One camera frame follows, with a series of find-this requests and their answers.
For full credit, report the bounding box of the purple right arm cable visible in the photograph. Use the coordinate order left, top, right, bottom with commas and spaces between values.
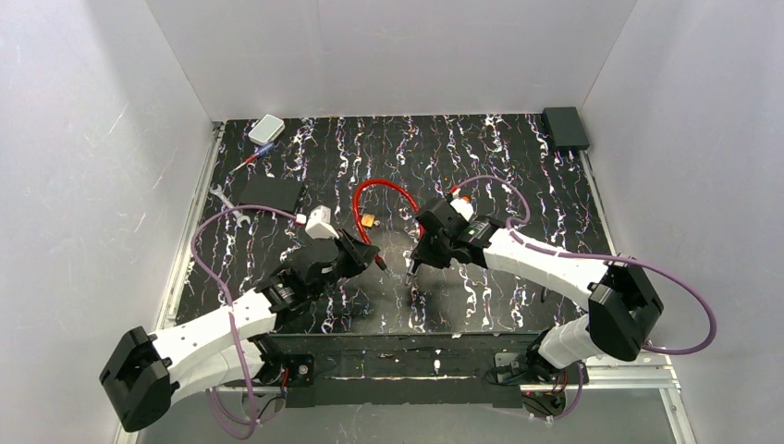
449, 175, 719, 357

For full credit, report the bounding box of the red cable lock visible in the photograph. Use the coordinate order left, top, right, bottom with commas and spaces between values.
348, 178, 423, 288

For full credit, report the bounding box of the black box in corner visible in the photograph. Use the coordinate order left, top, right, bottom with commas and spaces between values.
542, 106, 590, 152

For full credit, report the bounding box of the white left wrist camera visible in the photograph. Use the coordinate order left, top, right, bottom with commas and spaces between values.
295, 205, 339, 240

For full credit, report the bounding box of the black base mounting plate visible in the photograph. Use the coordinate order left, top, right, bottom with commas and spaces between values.
250, 333, 588, 411

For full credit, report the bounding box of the red blue small screwdriver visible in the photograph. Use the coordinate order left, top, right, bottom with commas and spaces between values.
230, 142, 276, 174

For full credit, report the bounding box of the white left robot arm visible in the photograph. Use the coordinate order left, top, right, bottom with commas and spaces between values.
99, 229, 379, 432

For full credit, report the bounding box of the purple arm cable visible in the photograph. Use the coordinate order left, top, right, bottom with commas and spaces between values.
449, 175, 719, 357
190, 204, 301, 441

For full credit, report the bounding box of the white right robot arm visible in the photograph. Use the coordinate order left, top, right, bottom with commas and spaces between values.
410, 198, 664, 375

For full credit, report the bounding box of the brass padlock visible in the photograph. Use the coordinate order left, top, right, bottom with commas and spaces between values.
360, 213, 380, 229

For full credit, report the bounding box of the silver open-end wrench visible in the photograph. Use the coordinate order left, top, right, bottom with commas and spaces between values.
209, 184, 251, 228

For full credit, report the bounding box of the white small box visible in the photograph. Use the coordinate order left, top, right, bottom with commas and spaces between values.
248, 114, 285, 145

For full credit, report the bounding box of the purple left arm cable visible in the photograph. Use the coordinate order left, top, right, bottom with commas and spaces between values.
190, 204, 301, 441

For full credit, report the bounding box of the aluminium frame rail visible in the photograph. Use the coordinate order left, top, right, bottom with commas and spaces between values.
113, 122, 225, 444

